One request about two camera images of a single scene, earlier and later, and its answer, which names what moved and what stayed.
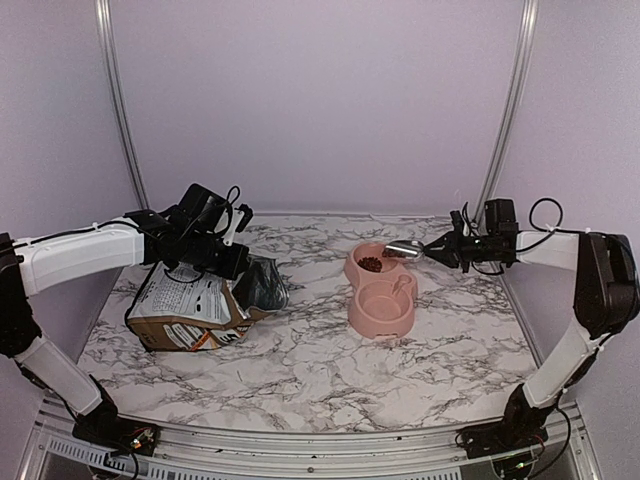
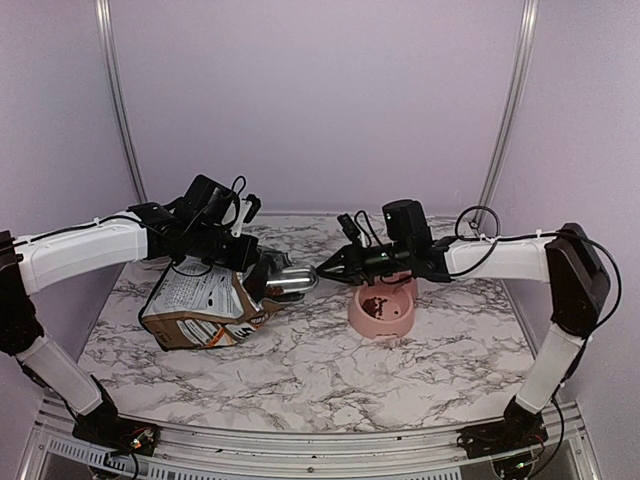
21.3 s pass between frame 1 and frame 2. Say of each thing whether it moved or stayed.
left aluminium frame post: stayed
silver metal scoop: moved
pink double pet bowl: stayed
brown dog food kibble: moved
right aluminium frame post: stayed
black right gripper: moved
